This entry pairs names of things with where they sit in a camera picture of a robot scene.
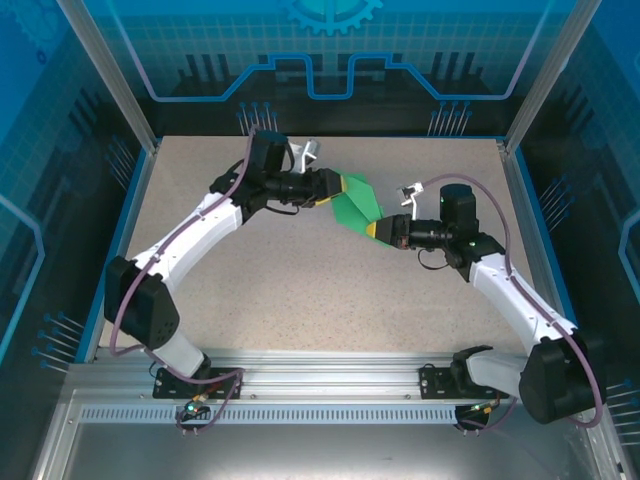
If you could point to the green square paper sheet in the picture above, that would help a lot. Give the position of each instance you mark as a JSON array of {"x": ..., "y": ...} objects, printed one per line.
[{"x": 357, "y": 205}]

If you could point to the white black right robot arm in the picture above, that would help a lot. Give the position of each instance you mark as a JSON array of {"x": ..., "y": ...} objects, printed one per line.
[{"x": 510, "y": 295}]

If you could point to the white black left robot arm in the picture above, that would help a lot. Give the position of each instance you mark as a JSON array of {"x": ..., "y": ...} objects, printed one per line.
[{"x": 200, "y": 235}]

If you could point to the blue table edge strip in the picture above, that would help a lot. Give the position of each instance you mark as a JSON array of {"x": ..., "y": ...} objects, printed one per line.
[
  {"x": 119, "y": 250},
  {"x": 546, "y": 250}
]

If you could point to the aluminium base beam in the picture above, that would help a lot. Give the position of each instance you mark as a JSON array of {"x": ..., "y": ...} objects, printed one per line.
[{"x": 325, "y": 370}]

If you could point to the small connector with green light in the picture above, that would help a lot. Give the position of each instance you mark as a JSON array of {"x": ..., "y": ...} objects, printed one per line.
[
  {"x": 484, "y": 407},
  {"x": 196, "y": 406}
]

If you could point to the steel tray plate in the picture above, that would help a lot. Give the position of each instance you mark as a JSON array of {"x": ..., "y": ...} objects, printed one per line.
[{"x": 320, "y": 450}]

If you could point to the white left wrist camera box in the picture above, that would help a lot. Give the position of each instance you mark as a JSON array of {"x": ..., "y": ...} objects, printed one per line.
[{"x": 304, "y": 156}]

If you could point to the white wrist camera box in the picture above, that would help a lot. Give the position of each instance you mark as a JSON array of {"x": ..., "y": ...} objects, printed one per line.
[
  {"x": 304, "y": 156},
  {"x": 411, "y": 191}
]

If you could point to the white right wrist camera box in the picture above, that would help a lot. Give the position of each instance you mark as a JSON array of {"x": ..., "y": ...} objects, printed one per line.
[{"x": 411, "y": 191}]

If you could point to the aluminium side rail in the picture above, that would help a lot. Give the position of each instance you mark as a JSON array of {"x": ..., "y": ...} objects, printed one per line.
[{"x": 532, "y": 250}]

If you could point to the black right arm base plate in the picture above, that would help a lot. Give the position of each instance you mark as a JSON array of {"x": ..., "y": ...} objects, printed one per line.
[{"x": 432, "y": 385}]

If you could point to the aluminium frame post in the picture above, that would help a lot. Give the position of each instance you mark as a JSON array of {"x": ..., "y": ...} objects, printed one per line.
[
  {"x": 548, "y": 75},
  {"x": 118, "y": 85}
]

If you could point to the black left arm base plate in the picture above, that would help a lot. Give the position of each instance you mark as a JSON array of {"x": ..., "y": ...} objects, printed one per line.
[{"x": 165, "y": 392}]

